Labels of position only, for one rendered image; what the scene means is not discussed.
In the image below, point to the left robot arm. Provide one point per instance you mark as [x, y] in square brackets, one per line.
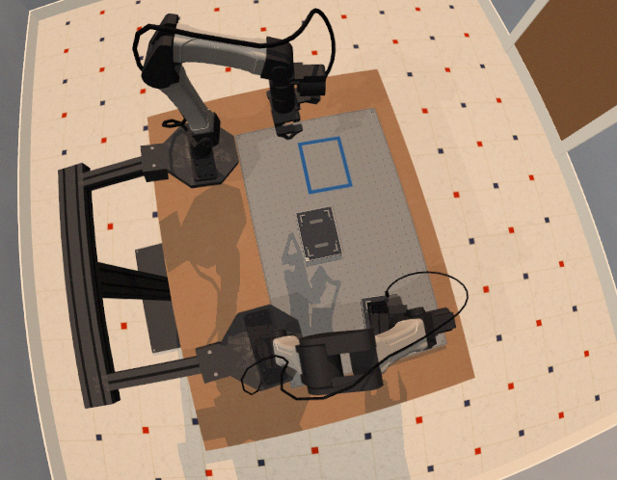
[197, 46]

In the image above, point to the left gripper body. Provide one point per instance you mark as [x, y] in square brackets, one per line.
[287, 111]

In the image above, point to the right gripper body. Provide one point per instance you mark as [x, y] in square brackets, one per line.
[387, 320]

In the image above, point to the blue tape outline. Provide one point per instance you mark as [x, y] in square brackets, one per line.
[306, 171]

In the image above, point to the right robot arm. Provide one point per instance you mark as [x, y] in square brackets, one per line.
[323, 373]

